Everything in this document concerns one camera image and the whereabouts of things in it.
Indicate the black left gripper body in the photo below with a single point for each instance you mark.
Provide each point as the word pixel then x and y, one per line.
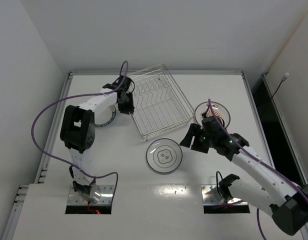
pixel 125 102

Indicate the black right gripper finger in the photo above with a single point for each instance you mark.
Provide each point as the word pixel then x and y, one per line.
pixel 200 144
pixel 191 133

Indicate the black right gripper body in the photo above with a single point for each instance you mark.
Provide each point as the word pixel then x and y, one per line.
pixel 196 138

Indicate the orange patterned white plate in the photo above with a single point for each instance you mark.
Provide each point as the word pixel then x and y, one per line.
pixel 221 112

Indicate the green rimmed white plate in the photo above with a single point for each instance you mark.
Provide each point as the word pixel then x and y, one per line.
pixel 106 117

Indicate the black line patterned plate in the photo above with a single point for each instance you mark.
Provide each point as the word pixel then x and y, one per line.
pixel 164 156

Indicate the metal wire dish rack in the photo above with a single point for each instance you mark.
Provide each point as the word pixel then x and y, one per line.
pixel 160 106

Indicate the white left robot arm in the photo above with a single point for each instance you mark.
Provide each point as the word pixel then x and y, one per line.
pixel 78 132

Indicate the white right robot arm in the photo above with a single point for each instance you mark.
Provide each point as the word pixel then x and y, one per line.
pixel 270 191

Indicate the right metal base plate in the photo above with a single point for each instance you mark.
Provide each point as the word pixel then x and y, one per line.
pixel 211 198

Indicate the metal base plate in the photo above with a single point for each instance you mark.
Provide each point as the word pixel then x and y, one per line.
pixel 211 198
pixel 106 193

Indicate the black wall cable white plug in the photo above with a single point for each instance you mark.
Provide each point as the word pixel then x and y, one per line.
pixel 283 79

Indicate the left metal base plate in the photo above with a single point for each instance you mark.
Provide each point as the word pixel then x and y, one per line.
pixel 106 193

